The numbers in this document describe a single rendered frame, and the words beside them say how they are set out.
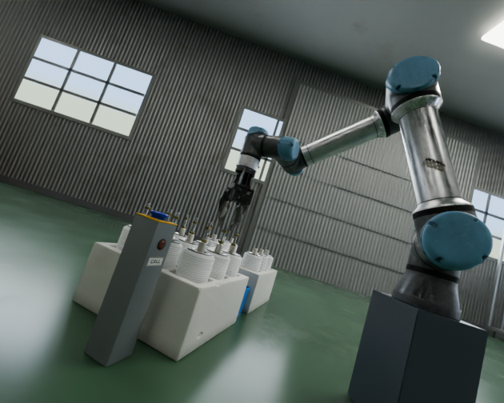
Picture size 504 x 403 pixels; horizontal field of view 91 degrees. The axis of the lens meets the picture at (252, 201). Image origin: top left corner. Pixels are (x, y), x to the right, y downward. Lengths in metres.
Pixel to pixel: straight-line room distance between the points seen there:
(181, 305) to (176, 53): 3.96
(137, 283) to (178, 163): 3.11
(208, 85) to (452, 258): 3.74
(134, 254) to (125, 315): 0.12
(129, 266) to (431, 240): 0.65
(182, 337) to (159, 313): 0.09
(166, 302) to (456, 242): 0.67
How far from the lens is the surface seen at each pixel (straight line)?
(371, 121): 0.92
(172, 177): 3.61
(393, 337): 0.77
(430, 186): 0.70
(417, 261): 0.80
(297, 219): 3.55
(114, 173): 3.87
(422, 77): 0.79
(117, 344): 0.66
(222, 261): 0.82
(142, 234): 0.60
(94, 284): 0.88
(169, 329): 0.72
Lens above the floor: 0.35
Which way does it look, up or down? 7 degrees up
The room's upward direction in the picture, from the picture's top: 18 degrees clockwise
